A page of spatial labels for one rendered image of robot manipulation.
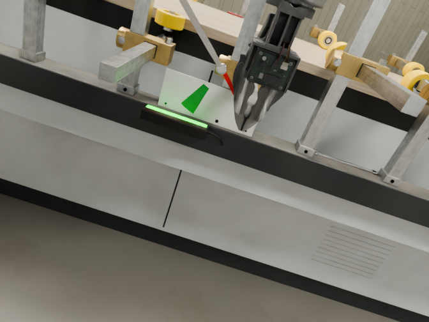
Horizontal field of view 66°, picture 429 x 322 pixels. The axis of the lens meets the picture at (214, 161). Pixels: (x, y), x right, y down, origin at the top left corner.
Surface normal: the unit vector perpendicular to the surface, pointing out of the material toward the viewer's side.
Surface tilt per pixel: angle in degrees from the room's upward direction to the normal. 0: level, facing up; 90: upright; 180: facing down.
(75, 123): 90
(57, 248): 0
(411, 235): 90
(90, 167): 90
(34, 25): 90
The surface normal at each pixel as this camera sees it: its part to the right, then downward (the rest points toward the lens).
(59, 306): 0.30, -0.84
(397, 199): -0.11, 0.45
